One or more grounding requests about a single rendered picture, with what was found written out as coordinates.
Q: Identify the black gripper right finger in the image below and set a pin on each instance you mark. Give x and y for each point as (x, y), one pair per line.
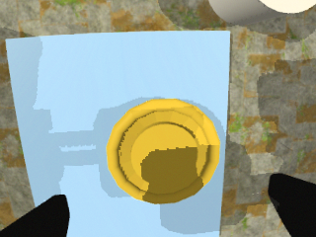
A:
(295, 202)

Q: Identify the light blue square mat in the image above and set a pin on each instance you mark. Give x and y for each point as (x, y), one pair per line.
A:
(71, 90)

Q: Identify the yellow round plate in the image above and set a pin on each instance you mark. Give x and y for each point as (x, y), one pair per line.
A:
(163, 151)

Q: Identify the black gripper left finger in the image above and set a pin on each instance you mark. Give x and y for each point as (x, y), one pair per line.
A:
(49, 219)

